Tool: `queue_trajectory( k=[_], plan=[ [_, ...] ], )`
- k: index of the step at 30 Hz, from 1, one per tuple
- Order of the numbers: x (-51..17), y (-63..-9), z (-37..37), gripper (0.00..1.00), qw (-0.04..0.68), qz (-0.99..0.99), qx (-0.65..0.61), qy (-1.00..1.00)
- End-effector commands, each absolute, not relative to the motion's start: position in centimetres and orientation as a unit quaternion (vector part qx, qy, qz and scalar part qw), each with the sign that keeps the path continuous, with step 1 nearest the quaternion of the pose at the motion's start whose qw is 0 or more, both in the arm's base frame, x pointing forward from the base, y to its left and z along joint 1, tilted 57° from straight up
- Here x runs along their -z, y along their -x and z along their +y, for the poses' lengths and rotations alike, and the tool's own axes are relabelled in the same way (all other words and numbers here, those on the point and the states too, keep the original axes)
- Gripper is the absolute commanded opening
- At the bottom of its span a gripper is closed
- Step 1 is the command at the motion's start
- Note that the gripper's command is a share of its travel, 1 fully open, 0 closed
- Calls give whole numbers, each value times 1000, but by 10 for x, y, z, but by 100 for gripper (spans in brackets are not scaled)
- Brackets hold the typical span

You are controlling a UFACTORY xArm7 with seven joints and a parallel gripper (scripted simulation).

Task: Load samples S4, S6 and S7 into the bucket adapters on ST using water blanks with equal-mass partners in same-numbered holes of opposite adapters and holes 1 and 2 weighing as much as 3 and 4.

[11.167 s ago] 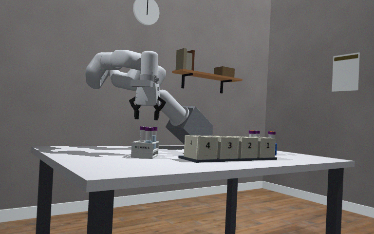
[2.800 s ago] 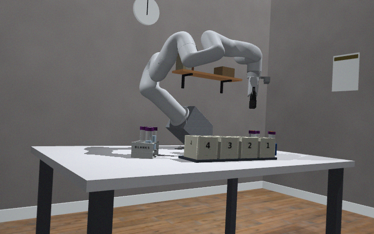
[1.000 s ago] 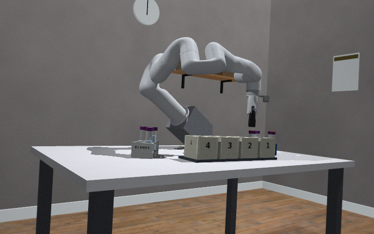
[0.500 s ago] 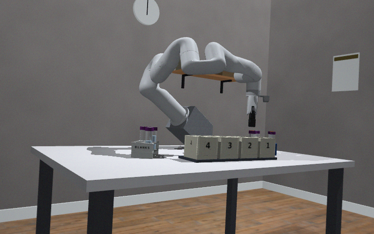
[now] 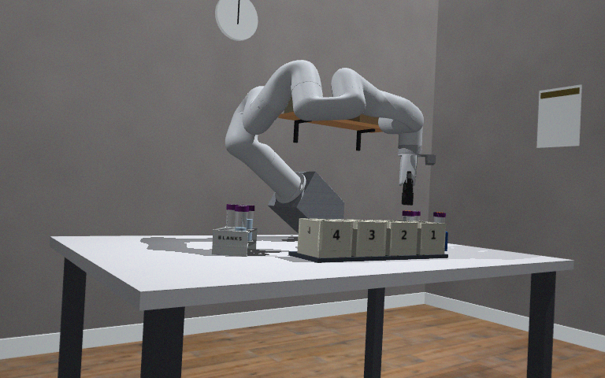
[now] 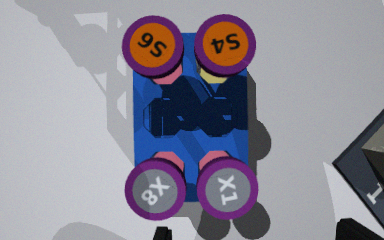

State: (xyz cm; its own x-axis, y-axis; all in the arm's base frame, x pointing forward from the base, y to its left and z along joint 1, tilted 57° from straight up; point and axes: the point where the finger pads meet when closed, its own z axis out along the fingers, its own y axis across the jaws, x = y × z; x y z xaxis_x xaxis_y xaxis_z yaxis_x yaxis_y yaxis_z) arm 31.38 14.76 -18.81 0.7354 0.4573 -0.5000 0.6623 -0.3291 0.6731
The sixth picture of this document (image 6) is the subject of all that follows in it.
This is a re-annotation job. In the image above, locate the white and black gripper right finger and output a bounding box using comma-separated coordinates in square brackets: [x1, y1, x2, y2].
[335, 218, 384, 240]

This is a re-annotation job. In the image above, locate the blue tube rack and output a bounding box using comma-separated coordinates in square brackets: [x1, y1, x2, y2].
[133, 33, 248, 202]

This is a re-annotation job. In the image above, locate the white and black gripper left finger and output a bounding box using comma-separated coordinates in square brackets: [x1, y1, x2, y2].
[153, 226, 172, 240]

